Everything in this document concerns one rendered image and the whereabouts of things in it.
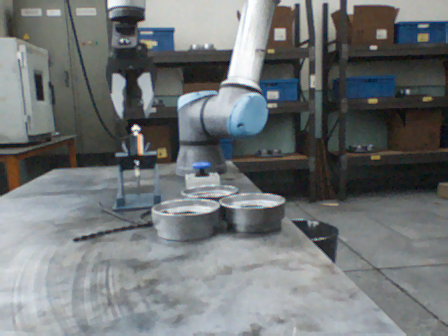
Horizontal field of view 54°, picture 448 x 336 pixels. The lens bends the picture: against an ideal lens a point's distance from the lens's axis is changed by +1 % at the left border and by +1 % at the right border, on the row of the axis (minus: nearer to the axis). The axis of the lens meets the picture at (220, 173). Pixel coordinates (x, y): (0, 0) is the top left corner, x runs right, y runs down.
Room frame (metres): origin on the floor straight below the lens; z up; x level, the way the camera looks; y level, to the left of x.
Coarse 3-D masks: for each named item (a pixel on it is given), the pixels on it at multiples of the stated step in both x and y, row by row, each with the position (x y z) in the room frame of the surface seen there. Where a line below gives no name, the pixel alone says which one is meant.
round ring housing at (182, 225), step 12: (168, 204) 0.69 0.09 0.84; (180, 204) 0.70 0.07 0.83; (192, 204) 0.71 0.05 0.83; (204, 204) 0.70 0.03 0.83; (216, 204) 0.67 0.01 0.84; (156, 216) 0.63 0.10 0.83; (168, 216) 0.61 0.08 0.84; (180, 216) 0.60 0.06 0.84; (192, 216) 0.61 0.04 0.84; (204, 216) 0.61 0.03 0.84; (216, 216) 0.63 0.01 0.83; (156, 228) 0.63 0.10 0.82; (168, 228) 0.61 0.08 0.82; (180, 228) 0.60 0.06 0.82; (192, 228) 0.61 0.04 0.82; (204, 228) 0.61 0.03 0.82; (216, 228) 0.65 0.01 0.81; (180, 240) 0.61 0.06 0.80
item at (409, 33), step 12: (396, 24) 4.43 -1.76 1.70; (408, 24) 4.39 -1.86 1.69; (420, 24) 4.40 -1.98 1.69; (432, 24) 4.43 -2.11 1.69; (444, 24) 4.46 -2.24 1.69; (396, 36) 4.46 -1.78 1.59; (408, 36) 4.41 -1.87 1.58; (420, 36) 4.42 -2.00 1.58; (432, 36) 4.44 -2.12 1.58; (444, 36) 4.45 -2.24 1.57
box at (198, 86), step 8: (184, 72) 4.55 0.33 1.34; (192, 72) 4.56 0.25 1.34; (200, 72) 4.57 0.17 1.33; (208, 72) 4.58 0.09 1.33; (216, 72) 4.58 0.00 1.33; (224, 72) 4.40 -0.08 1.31; (184, 80) 4.54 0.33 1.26; (192, 80) 4.55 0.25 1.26; (200, 80) 4.56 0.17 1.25; (208, 80) 4.56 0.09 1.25; (216, 80) 4.57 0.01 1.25; (184, 88) 4.18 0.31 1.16; (192, 88) 4.17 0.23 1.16; (200, 88) 4.18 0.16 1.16; (208, 88) 4.18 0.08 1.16; (216, 88) 4.20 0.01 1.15
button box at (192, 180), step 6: (186, 174) 0.95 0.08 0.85; (192, 174) 0.95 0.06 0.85; (198, 174) 0.92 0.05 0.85; (204, 174) 0.92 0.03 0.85; (210, 174) 0.94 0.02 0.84; (216, 174) 0.94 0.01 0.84; (186, 180) 0.89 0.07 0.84; (192, 180) 0.89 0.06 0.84; (198, 180) 0.89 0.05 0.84; (204, 180) 0.89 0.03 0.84; (210, 180) 0.89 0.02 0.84; (216, 180) 0.89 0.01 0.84; (186, 186) 0.91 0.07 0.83; (192, 186) 0.89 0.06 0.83
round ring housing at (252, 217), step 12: (228, 204) 0.71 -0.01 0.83; (252, 204) 0.70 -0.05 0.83; (264, 204) 0.70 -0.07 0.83; (276, 204) 0.65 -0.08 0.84; (228, 216) 0.65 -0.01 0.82; (240, 216) 0.64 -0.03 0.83; (252, 216) 0.63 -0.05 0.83; (264, 216) 0.63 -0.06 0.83; (276, 216) 0.64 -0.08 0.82; (228, 228) 0.66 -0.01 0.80; (240, 228) 0.64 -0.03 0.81; (252, 228) 0.64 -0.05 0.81; (264, 228) 0.64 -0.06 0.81; (276, 228) 0.65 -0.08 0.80
